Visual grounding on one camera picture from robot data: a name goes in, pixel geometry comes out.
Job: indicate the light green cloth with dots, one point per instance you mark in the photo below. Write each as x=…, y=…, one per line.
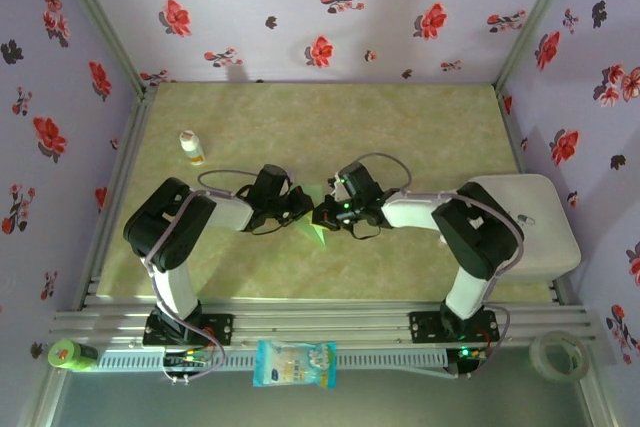
x=317, y=237

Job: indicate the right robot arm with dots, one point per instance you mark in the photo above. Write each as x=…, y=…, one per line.
x=475, y=232

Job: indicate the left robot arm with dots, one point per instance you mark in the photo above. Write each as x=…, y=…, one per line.
x=165, y=227

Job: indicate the white square tray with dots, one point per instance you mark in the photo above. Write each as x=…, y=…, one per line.
x=555, y=242

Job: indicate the small white plastic bottle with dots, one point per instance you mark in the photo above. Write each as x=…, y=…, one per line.
x=191, y=147

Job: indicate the blue wet wipes pack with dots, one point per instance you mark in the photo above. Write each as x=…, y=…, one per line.
x=295, y=364

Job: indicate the small grey capsule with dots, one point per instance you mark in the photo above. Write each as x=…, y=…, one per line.
x=526, y=220

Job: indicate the black adapter with green light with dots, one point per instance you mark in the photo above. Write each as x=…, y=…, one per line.
x=460, y=354

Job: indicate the clear adhesive tape roll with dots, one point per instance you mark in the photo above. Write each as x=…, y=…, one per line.
x=540, y=362

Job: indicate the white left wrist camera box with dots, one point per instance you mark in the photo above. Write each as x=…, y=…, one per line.
x=291, y=187

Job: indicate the aluminium mounting rail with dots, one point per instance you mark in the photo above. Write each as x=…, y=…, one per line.
x=320, y=319

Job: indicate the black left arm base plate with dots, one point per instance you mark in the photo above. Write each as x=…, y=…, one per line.
x=220, y=329

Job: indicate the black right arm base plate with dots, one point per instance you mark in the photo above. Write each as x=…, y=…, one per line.
x=425, y=327

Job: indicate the aluminium side rail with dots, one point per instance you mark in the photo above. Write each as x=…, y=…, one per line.
x=517, y=147
x=127, y=157

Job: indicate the aluminium frame post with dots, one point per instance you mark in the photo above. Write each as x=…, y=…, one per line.
x=595, y=402
x=42, y=397
x=101, y=22
x=533, y=22

